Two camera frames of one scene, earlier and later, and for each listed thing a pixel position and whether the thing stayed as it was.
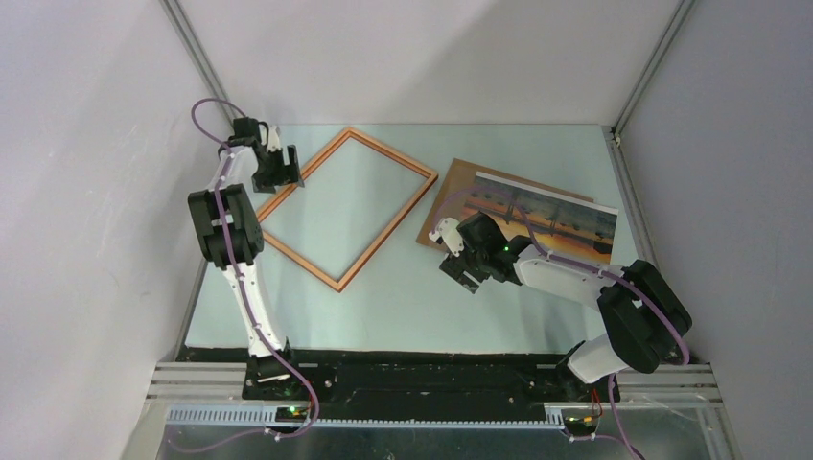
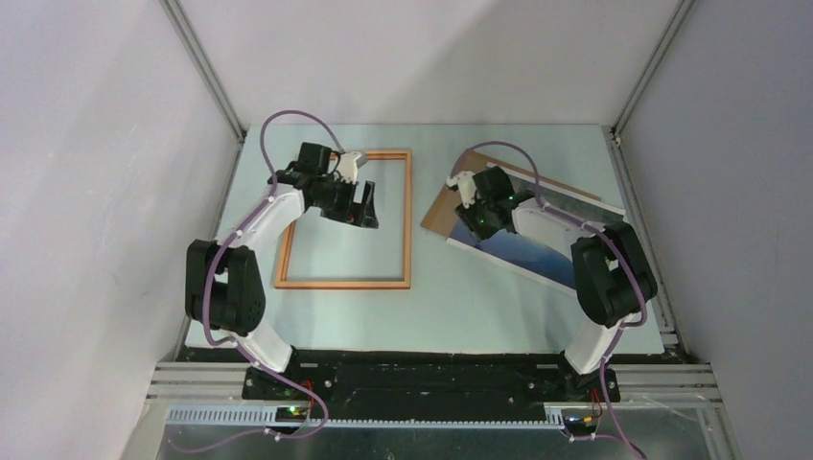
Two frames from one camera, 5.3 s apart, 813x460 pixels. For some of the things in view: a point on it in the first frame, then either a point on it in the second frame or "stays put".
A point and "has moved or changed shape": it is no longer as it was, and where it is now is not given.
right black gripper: [455, 267] to [477, 231]
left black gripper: [287, 174] to [360, 214]
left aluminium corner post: [197, 53] stays put
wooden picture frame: [429, 177] to [287, 245]
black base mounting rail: [411, 377] stays put
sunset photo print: [566, 225] has moved or changed shape
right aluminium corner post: [680, 11] stays put
